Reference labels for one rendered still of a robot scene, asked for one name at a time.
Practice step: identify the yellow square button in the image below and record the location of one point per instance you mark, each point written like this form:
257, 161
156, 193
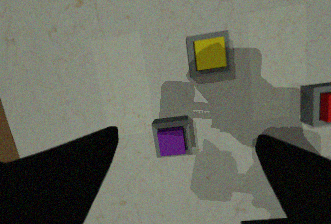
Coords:
208, 54

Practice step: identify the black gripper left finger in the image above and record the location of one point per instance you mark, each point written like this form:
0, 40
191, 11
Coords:
57, 185

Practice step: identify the purple button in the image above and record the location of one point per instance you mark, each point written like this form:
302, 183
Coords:
172, 136

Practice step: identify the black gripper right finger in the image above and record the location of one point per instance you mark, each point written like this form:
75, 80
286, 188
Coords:
300, 179

